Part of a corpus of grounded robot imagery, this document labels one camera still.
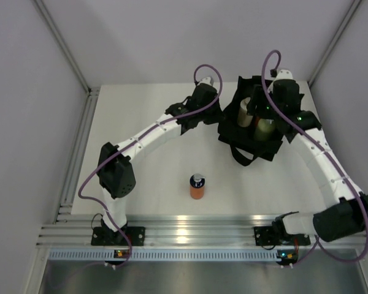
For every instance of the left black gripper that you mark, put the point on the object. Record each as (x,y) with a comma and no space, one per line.
(218,113)

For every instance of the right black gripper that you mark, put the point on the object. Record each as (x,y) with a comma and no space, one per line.
(257,97)

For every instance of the cream bottle white cap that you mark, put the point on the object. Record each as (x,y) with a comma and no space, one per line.
(243,118)

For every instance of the black canvas bag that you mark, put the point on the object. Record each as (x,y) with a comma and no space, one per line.
(244,148)

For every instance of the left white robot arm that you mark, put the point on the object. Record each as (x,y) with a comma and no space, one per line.
(117,177)

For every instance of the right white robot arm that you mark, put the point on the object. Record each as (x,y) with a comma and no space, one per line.
(346,211)

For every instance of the yellow-green pump bottle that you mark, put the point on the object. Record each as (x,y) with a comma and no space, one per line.
(264,129)

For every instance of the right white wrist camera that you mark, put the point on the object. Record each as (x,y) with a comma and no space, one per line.
(284,74)

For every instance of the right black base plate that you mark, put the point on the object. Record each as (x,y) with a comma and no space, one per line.
(267,236)

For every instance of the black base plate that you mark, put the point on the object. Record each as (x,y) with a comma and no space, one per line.
(105,237)
(267,236)

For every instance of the right aluminium frame post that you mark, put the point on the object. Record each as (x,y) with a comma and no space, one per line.
(334,40)

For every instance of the aluminium frame post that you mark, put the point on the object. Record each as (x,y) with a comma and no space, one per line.
(334,40)
(53,28)

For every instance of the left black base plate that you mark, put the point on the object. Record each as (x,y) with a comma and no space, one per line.
(105,237)

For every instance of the left aluminium frame post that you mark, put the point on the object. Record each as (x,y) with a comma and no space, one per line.
(53,28)

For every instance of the aluminium front rail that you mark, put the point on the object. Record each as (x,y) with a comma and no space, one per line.
(162,231)

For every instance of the grey slotted cable duct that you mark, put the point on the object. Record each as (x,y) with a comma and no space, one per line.
(251,255)

